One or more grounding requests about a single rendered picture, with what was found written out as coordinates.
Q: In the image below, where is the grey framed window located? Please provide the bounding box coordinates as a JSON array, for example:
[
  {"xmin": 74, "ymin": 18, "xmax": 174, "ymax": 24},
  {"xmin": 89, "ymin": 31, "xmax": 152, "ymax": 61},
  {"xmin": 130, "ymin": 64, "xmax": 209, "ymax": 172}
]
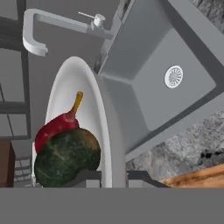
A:
[{"xmin": 0, "ymin": 0, "xmax": 33, "ymax": 187}]

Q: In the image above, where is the wooden cutting board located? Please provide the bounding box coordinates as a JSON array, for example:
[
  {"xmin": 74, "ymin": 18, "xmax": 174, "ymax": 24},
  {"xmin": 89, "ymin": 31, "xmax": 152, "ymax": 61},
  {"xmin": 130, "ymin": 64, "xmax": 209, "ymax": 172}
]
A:
[{"xmin": 159, "ymin": 164, "xmax": 224, "ymax": 189}]

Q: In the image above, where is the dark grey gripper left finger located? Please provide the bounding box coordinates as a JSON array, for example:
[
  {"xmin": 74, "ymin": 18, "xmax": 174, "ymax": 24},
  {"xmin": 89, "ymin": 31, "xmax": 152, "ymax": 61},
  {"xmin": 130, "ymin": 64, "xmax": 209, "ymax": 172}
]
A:
[{"xmin": 63, "ymin": 170, "xmax": 102, "ymax": 189}]

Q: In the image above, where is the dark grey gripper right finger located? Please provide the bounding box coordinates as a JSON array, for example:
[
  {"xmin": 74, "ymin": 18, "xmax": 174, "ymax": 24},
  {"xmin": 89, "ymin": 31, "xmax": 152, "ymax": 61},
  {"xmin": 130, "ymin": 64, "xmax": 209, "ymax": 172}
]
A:
[{"xmin": 126, "ymin": 171, "xmax": 172, "ymax": 189}]

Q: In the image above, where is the grey tap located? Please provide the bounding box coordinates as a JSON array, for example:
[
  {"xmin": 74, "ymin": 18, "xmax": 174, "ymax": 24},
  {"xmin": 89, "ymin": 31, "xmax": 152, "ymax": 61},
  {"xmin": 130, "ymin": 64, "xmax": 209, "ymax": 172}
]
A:
[{"xmin": 22, "ymin": 8, "xmax": 115, "ymax": 58}]

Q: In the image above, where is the white bowl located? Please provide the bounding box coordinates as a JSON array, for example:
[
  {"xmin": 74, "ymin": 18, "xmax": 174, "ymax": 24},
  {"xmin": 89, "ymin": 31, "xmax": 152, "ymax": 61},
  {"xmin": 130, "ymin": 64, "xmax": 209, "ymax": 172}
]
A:
[{"xmin": 31, "ymin": 56, "xmax": 128, "ymax": 189}]

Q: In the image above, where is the dark green squash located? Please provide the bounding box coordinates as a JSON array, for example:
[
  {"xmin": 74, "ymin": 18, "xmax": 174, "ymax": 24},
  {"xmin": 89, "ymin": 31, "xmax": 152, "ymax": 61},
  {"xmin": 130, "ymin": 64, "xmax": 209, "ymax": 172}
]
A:
[{"xmin": 33, "ymin": 128, "xmax": 102, "ymax": 188}]

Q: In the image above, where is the red pear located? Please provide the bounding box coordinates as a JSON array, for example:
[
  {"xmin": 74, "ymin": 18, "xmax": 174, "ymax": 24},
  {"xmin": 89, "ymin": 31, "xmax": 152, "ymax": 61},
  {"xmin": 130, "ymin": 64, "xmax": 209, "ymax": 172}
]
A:
[{"xmin": 34, "ymin": 91, "xmax": 85, "ymax": 154}]

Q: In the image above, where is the grey sink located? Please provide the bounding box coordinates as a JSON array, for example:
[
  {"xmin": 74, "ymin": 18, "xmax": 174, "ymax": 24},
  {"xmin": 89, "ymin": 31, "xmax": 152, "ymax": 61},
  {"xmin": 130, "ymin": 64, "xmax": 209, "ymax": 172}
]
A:
[{"xmin": 97, "ymin": 0, "xmax": 224, "ymax": 163}]

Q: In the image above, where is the brown wooden cabinet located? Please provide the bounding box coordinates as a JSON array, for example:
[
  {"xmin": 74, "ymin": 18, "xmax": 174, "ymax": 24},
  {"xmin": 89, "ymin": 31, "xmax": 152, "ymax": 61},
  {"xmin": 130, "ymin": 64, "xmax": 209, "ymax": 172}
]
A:
[{"xmin": 0, "ymin": 139, "xmax": 17, "ymax": 188}]

